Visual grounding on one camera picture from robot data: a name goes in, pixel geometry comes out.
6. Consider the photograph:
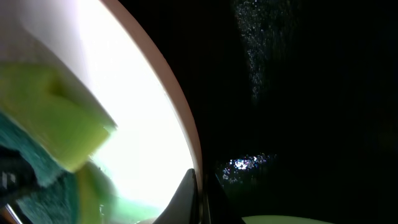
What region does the pale green plate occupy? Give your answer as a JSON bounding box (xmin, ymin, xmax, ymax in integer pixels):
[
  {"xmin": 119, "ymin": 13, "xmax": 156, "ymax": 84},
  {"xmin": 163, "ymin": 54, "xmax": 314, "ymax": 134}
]
[{"xmin": 242, "ymin": 215, "xmax": 332, "ymax": 224}]

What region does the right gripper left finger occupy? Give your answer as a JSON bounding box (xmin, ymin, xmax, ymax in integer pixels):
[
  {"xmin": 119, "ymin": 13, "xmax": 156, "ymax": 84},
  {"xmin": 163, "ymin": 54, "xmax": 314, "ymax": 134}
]
[{"xmin": 153, "ymin": 169, "xmax": 199, "ymax": 224}]

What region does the green yellow sponge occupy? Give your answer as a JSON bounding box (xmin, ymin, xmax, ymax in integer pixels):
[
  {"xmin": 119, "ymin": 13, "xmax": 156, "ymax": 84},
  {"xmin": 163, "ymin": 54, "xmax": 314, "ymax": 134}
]
[{"xmin": 1, "ymin": 62, "xmax": 160, "ymax": 224}]

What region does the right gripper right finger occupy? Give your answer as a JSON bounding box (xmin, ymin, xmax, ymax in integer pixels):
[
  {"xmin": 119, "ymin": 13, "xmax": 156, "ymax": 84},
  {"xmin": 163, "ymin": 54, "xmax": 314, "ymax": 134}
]
[{"xmin": 203, "ymin": 174, "xmax": 244, "ymax": 224}]

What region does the round black tray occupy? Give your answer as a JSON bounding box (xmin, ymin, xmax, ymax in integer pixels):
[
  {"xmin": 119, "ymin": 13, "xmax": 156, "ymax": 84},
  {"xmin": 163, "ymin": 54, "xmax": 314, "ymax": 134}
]
[{"xmin": 123, "ymin": 0, "xmax": 397, "ymax": 223}]

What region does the white plate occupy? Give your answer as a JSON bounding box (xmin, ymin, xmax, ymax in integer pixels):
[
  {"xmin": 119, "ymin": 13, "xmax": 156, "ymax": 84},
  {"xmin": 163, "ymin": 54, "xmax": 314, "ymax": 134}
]
[{"xmin": 1, "ymin": 0, "xmax": 201, "ymax": 223}]

